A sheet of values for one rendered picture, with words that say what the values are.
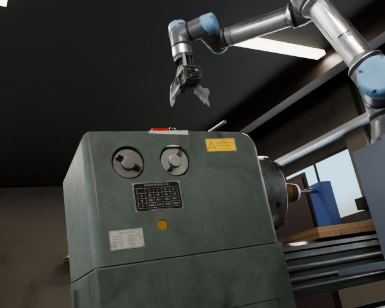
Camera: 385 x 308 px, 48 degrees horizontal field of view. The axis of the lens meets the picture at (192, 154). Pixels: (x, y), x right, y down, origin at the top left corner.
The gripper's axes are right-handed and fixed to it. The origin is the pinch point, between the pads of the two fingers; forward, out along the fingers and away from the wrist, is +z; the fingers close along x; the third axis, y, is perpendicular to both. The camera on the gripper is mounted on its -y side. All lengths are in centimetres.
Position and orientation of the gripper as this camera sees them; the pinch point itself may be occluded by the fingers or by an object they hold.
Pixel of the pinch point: (190, 108)
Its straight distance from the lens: 160.6
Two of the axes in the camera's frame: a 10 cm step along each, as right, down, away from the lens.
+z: 1.7, 9.4, -3.0
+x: 9.1, -0.3, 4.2
